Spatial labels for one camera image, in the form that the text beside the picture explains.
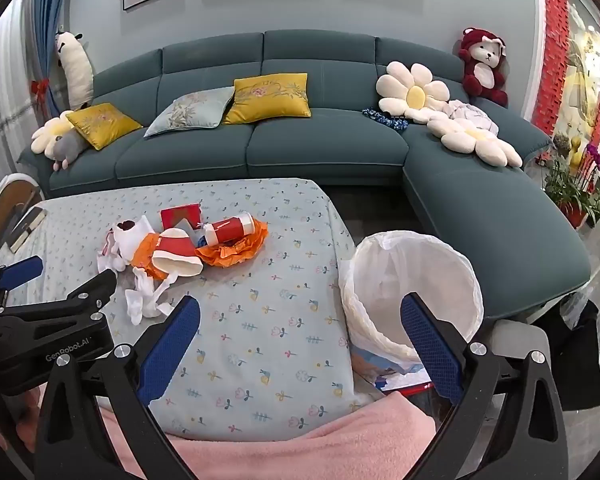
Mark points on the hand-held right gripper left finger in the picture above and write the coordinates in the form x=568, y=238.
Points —
x=172, y=345

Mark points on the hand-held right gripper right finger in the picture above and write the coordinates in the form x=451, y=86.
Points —
x=430, y=345

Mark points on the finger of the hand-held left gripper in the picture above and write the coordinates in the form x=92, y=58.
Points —
x=87, y=292
x=22, y=270

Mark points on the white bin with plastic bag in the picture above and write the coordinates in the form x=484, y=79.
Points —
x=380, y=280

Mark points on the orange crepe paper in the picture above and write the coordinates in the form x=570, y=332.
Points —
x=235, y=255
x=142, y=255

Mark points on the crumpled white tissues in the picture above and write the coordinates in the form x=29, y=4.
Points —
x=140, y=295

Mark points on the blue white patterned paper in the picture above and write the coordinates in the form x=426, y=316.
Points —
x=380, y=365

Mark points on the white cloth with red heart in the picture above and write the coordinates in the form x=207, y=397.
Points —
x=130, y=242

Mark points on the round wooden white stool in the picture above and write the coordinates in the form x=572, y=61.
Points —
x=12, y=200

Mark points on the red paper cup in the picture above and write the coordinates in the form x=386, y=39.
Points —
x=172, y=250
x=227, y=230

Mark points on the red flat box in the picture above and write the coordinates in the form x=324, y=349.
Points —
x=177, y=212

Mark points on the grey plush mouse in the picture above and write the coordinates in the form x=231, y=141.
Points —
x=67, y=147

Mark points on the grey plush with flower pillow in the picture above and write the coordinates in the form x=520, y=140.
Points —
x=45, y=137

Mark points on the black bag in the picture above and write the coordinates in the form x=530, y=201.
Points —
x=575, y=360

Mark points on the small yellow embroidered pillow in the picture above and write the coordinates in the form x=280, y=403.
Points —
x=102, y=122

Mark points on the red curtain tie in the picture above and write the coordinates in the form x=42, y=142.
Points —
x=39, y=89

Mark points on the white sheer curtain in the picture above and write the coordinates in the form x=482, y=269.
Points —
x=5, y=85

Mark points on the long white plush toy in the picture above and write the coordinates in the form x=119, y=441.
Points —
x=77, y=75

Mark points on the light blue embroidered pillow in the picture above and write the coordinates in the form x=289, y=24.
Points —
x=190, y=110

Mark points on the green potted plant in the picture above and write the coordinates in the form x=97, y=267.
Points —
x=565, y=185

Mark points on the cream flower cushion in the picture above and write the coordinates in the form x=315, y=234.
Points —
x=415, y=95
x=472, y=135

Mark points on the teal fabric sofa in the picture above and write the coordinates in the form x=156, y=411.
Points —
x=330, y=145

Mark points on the white pink round cushion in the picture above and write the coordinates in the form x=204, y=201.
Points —
x=467, y=112

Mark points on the blue curtain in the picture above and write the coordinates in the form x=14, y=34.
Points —
x=47, y=35

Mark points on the yellow gourd ornament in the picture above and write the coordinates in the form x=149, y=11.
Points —
x=575, y=152

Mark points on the large yellow embroidered pillow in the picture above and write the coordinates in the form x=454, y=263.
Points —
x=267, y=97

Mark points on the red bear plush toy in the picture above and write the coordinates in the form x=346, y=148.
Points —
x=482, y=80

